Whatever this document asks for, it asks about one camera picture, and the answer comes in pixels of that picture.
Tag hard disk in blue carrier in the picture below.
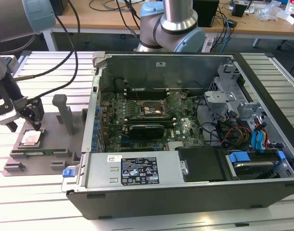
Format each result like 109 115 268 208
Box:
225 149 287 180

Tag black plastic air shroud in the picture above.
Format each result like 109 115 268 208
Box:
177 146 236 183

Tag green RAM stick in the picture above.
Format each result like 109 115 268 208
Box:
23 149 66 155

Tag wooden desk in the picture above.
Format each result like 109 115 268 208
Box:
197 0 294 49
42 0 144 52

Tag silver CPU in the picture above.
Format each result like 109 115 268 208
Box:
21 130 42 147

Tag metal socket cover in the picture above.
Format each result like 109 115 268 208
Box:
164 92 183 113

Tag grey parts rack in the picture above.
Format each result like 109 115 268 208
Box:
1 94 90 178

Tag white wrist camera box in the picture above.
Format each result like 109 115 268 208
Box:
0 96 18 126

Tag flat blue wire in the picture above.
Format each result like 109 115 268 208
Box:
252 127 267 154

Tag coloured power wire bundle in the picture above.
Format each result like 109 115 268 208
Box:
218 120 253 149

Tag black computer tower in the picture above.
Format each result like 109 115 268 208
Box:
192 0 220 27

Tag clear plastic bags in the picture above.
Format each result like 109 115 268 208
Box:
255 1 288 23

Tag black cable with gold plug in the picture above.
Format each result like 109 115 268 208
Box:
12 13 78 80

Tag green motherboard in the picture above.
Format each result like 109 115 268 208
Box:
98 90 209 154

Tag black graphics card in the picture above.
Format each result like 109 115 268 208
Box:
126 123 166 141

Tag white power strip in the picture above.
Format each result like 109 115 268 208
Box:
201 38 216 53

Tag silver drive cage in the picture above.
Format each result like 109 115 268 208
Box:
203 64 269 135

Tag CPU socket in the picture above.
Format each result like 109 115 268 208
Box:
138 99 170 119

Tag black RAM slots bank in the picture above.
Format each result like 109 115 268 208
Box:
124 88 171 101
124 115 176 128

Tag wide black box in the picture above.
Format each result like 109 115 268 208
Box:
54 0 70 15

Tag grey plastic case latch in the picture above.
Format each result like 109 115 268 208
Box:
92 51 107 68

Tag black PC case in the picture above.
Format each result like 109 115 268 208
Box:
61 51 294 220

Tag thin locking lever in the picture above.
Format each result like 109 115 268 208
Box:
134 88 145 111

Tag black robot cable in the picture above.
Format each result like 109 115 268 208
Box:
28 0 80 99

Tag small black container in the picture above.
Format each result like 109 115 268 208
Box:
231 1 249 18

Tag silver power supply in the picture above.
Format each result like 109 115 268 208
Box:
85 151 190 190

